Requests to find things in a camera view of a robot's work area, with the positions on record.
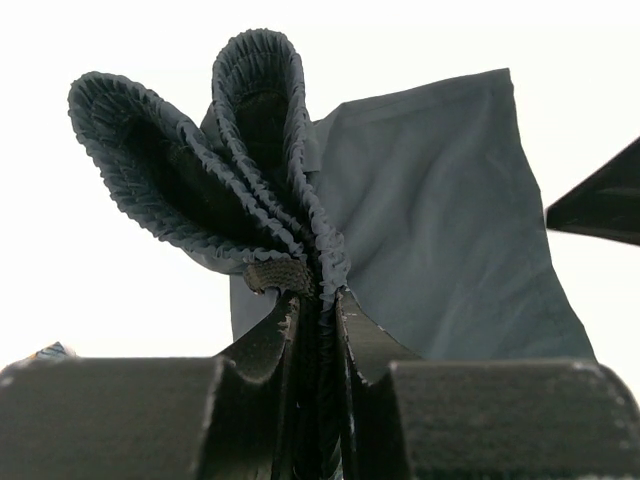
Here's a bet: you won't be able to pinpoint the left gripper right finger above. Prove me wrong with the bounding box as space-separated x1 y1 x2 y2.
335 289 639 479

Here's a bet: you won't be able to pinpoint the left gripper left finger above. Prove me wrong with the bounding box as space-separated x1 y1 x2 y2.
1 294 300 479

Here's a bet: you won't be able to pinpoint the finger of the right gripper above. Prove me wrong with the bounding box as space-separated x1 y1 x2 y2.
545 140 640 245

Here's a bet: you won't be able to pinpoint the colourful patterned shorts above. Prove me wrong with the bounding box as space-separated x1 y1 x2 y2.
25 341 77 362

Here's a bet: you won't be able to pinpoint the dark green shorts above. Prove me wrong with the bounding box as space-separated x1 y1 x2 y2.
68 29 594 479

